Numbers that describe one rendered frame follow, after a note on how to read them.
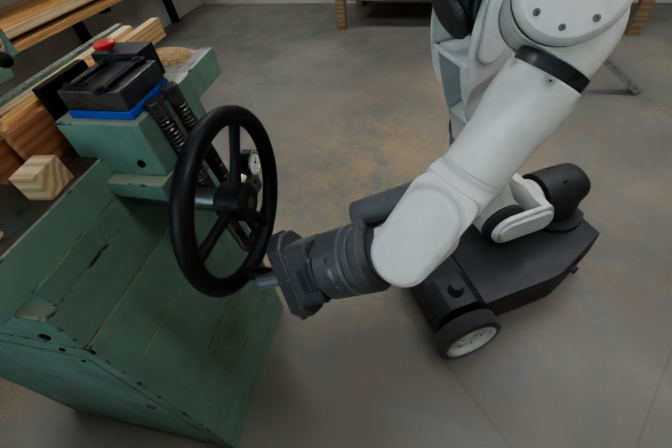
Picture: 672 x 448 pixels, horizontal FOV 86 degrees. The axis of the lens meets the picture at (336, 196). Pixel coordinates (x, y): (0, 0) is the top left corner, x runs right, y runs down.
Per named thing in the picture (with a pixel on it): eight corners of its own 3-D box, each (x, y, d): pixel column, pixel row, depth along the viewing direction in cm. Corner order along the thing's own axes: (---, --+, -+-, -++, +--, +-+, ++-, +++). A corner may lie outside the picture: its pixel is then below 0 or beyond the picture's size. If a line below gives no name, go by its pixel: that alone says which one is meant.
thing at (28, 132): (42, 173, 51) (7, 134, 47) (35, 173, 52) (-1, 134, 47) (135, 89, 67) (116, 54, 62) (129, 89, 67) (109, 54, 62)
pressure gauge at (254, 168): (256, 186, 88) (247, 160, 82) (242, 185, 89) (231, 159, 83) (265, 169, 92) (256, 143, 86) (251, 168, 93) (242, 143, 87)
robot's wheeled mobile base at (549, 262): (512, 185, 158) (533, 121, 134) (612, 283, 122) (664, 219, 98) (376, 231, 148) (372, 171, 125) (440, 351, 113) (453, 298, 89)
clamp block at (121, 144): (166, 179, 52) (135, 127, 46) (89, 173, 55) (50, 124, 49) (211, 120, 62) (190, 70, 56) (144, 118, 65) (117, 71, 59)
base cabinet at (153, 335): (237, 452, 102) (86, 355, 52) (70, 411, 115) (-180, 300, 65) (285, 306, 132) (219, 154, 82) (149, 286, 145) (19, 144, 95)
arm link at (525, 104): (499, 176, 41) (636, 6, 33) (510, 204, 32) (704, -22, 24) (420, 127, 42) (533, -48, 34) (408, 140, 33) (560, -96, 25)
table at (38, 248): (68, 344, 39) (28, 319, 35) (-128, 305, 46) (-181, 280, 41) (261, 72, 80) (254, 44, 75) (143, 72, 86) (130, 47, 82)
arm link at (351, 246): (389, 277, 50) (471, 261, 44) (351, 306, 41) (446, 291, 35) (364, 199, 51) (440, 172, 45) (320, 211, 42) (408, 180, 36)
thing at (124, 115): (135, 120, 47) (111, 81, 43) (66, 118, 49) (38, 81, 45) (184, 71, 56) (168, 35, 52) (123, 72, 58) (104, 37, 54)
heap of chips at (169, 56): (181, 66, 72) (177, 56, 71) (138, 66, 74) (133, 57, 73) (197, 50, 77) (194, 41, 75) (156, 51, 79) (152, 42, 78)
